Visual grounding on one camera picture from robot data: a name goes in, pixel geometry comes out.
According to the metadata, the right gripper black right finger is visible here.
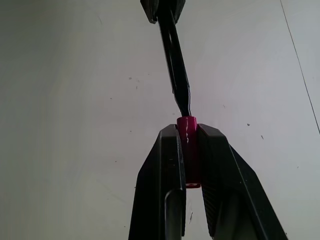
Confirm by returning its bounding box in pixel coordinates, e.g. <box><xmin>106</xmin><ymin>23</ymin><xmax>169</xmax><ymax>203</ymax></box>
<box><xmin>196</xmin><ymin>123</ymin><xmax>289</xmax><ymax>240</ymax></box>

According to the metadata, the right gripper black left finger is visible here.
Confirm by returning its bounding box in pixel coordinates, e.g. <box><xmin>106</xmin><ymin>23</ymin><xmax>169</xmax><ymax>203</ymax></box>
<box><xmin>128</xmin><ymin>123</ymin><xmax>187</xmax><ymax>240</ymax></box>

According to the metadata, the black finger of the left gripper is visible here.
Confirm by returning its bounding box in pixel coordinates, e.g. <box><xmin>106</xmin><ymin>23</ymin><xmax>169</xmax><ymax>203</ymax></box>
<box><xmin>139</xmin><ymin>0</ymin><xmax>161</xmax><ymax>25</ymax></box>
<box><xmin>171</xmin><ymin>0</ymin><xmax>187</xmax><ymax>25</ymax></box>

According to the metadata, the red marker cap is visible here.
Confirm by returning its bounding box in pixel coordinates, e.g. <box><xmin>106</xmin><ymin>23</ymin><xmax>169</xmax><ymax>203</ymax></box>
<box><xmin>176</xmin><ymin>115</ymin><xmax>201</xmax><ymax>190</ymax></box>

